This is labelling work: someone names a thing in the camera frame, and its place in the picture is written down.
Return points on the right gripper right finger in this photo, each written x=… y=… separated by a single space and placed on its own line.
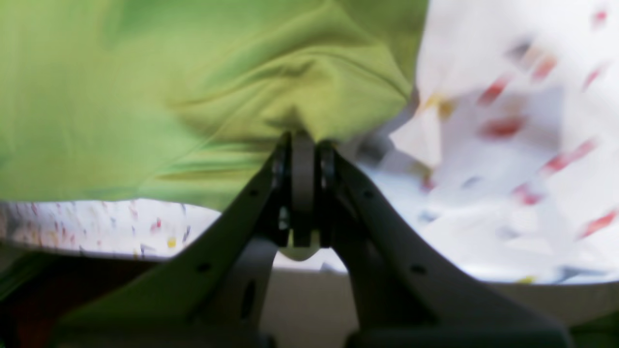
x=406 y=294

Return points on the terrazzo patterned tablecloth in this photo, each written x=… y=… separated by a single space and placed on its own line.
x=506 y=156

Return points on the green t-shirt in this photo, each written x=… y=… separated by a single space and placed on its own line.
x=128 y=125

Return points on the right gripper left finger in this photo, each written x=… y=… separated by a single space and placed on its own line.
x=208 y=296

